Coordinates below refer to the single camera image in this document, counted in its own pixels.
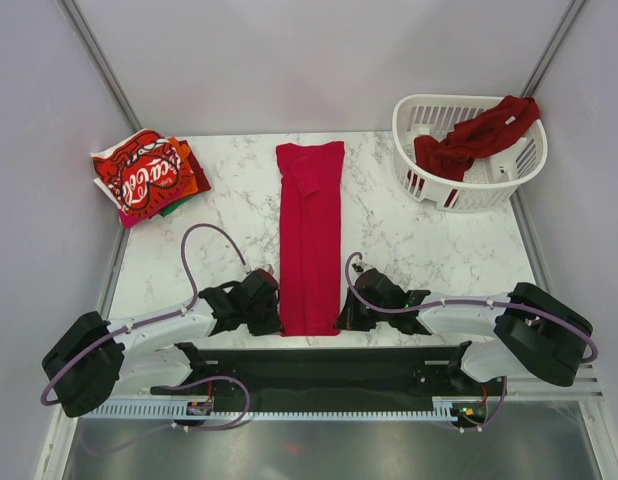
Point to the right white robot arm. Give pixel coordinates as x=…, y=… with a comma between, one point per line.
x=525, y=330

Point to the white plastic laundry basket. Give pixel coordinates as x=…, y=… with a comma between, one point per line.
x=489, y=181

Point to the red coca-cola print t-shirt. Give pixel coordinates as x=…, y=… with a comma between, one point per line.
x=142, y=174

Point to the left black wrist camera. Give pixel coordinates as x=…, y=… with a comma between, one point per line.
x=259, y=284

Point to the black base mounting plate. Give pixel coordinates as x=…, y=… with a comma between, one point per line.
x=347, y=378

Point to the bright red t-shirt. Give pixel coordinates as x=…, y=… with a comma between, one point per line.
x=310, y=237

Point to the orange folded t-shirt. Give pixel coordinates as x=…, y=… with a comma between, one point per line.
x=189, y=183

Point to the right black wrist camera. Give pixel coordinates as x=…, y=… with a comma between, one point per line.
x=377, y=289

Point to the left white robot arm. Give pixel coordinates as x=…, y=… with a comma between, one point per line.
x=95, y=355

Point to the green folded t-shirt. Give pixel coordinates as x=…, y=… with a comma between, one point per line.
x=172, y=207

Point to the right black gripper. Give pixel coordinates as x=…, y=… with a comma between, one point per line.
x=348, y=319

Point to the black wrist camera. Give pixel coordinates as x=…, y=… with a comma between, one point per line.
x=259, y=284
x=377, y=289

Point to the dark red folded t-shirt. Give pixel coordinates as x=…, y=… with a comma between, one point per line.
x=202, y=182

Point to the light blue cable duct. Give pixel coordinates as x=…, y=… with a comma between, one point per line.
x=182, y=410

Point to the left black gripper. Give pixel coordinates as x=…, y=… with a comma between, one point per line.
x=271, y=326

